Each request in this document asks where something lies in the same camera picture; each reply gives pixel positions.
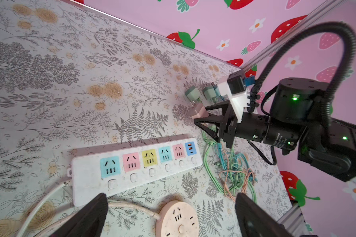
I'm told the white power strip cord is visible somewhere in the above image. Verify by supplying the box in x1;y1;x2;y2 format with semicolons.
14;180;162;237

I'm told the pink USB charger plug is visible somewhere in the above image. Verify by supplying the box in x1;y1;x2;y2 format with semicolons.
188;102;209;119

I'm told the green charger plug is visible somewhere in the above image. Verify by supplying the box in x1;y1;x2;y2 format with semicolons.
185;86;202;104
202;86;219;104

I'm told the white multicolour power strip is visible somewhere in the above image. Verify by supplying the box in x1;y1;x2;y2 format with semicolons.
67;138;203;207

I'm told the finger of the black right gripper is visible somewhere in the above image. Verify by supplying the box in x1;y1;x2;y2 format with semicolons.
205;100;232;113
193;118;225;142

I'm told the aluminium frame corner post right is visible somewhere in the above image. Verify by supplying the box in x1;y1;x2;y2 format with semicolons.
241;0;346;71

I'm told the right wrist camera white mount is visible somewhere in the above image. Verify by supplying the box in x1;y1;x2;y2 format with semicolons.
217;76;250;123

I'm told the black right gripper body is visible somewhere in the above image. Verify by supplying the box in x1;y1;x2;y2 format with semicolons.
221;101;269;148

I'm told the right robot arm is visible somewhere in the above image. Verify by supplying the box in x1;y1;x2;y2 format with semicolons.
193;22;356;182

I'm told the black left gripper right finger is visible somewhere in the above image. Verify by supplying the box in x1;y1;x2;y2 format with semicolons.
235;193;292;237

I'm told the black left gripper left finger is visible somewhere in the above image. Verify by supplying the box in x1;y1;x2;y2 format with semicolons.
50;193;108;237

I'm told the green tangled cable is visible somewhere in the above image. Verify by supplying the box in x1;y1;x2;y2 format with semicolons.
201;130;259;205

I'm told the round pink power socket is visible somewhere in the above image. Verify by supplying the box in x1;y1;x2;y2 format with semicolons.
155;200;199;237

